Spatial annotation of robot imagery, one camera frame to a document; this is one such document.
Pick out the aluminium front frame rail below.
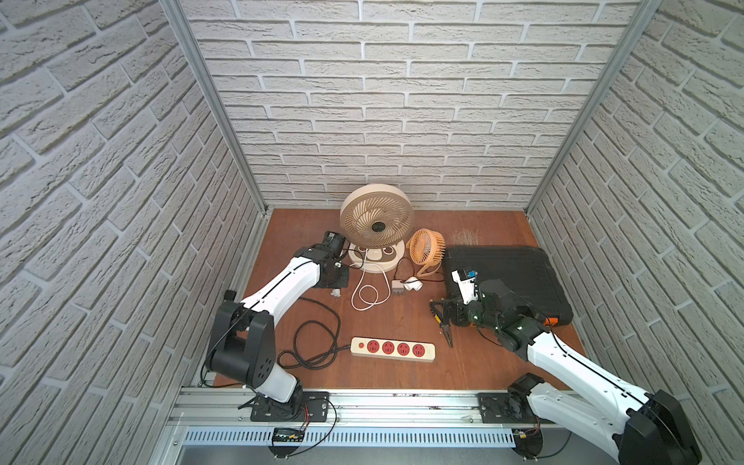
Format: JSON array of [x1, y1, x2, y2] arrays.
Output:
[[167, 386, 643, 430]]

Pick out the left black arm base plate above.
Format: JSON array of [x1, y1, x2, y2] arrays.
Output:
[[250, 391, 329, 422]]

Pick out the large beige desk fan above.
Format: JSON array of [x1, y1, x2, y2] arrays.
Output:
[[340, 184, 414, 273]]

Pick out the yellow black pliers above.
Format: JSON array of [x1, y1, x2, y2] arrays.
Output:
[[429, 300, 453, 348]]

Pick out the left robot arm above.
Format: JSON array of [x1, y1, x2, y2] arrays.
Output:
[[205, 232, 349, 404]]

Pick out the white round adapter plug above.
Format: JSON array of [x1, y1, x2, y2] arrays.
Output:
[[403, 276, 424, 292]]

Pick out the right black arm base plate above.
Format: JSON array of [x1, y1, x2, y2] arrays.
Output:
[[476, 391, 537, 424]]

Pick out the beige red power strip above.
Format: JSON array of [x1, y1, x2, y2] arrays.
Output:
[[350, 337, 436, 362]]

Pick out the black small fan USB cable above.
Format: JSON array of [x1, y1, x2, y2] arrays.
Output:
[[393, 257, 446, 285]]

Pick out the small orange desk fan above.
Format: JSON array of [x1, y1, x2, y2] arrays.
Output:
[[406, 229, 446, 278]]

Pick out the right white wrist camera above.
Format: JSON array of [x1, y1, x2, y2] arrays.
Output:
[[451, 269, 479, 305]]

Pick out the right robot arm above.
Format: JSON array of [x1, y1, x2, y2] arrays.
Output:
[[429, 274, 703, 464]]

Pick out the black tool case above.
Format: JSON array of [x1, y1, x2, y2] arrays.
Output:
[[442, 245, 574, 327]]

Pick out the black power strip cable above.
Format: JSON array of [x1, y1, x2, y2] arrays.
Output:
[[276, 295, 353, 371]]

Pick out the pink USB charger adapter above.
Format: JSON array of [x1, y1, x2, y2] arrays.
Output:
[[391, 280, 405, 295]]

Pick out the white fan power cable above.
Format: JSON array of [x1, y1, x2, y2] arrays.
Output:
[[348, 248, 391, 312]]

